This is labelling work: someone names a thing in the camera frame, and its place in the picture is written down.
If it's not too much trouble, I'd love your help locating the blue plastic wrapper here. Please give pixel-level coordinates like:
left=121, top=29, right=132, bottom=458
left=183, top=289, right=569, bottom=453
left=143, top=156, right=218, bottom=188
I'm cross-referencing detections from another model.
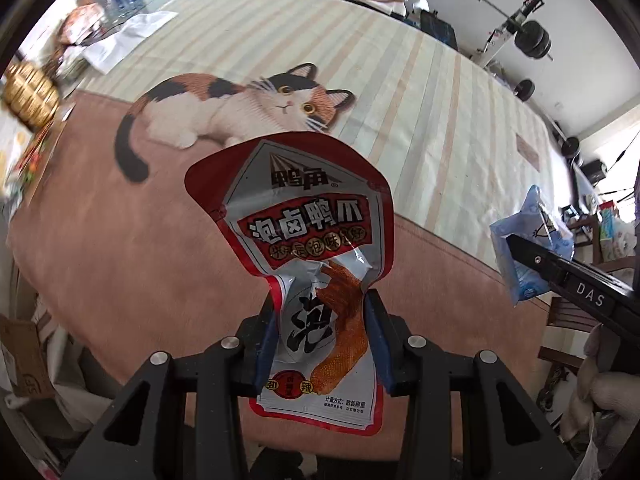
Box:
left=489, top=185, right=575, bottom=306

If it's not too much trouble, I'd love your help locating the red silver snack wrapper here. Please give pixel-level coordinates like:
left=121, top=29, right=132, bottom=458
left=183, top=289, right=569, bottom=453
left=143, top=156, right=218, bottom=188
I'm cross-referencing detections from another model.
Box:
left=184, top=132, right=394, bottom=436

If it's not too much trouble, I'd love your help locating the person's right hand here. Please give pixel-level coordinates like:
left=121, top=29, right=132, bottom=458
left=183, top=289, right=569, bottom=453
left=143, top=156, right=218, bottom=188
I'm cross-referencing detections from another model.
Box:
left=560, top=325, right=639, bottom=450

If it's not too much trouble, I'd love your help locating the cat print striped tablecloth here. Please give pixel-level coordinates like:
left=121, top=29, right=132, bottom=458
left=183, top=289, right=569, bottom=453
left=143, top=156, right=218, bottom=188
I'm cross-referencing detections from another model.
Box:
left=6, top=0, right=576, bottom=461

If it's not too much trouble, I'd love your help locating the black dumbbell weight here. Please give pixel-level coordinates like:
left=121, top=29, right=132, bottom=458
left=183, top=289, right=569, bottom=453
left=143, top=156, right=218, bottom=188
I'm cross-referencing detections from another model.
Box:
left=514, top=20, right=551, bottom=60

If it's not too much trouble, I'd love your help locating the golden wrapped box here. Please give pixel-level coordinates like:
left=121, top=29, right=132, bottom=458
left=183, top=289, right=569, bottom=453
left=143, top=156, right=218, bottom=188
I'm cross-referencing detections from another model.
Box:
left=3, top=61, right=60, bottom=131

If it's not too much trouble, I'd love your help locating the white paper sheet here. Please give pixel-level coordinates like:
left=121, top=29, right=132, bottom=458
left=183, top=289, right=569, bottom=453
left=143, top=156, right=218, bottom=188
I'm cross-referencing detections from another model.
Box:
left=82, top=11, right=178, bottom=75

